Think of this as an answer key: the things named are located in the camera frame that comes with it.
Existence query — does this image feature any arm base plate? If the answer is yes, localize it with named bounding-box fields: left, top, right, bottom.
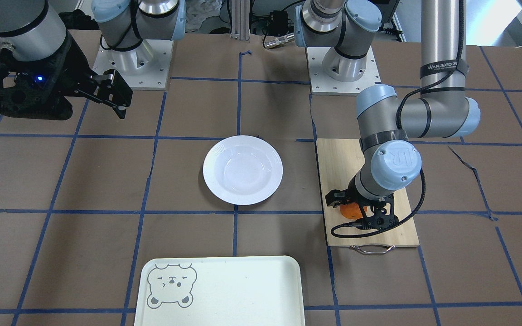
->
left=306, top=47, right=382, bottom=96
left=92, top=38, right=175, bottom=91

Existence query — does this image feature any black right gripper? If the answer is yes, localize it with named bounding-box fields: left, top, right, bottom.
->
left=0, top=34, right=133, bottom=120

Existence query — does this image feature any bamboo cutting board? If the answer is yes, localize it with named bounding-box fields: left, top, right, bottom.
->
left=316, top=138, right=420, bottom=250

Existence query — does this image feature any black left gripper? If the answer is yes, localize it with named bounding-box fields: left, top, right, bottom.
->
left=325, top=179, right=399, bottom=231

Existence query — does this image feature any aluminium frame post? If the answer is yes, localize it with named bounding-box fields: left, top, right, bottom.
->
left=227, top=0, right=251, bottom=43

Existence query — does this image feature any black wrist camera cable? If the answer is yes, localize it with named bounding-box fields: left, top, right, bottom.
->
left=330, top=168, right=426, bottom=239

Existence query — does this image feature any cream bear tray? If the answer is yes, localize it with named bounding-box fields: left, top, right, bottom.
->
left=134, top=255, right=306, bottom=326

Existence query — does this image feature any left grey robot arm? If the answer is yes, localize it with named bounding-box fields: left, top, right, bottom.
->
left=294, top=0, right=481, bottom=239

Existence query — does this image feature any white round plate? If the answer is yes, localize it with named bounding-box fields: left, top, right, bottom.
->
left=202, top=135, right=284, bottom=206

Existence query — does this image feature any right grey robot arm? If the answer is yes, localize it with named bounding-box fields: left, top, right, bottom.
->
left=0, top=0, right=133, bottom=120

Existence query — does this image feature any orange fruit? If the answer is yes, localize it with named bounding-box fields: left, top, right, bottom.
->
left=338, top=203, right=368, bottom=220

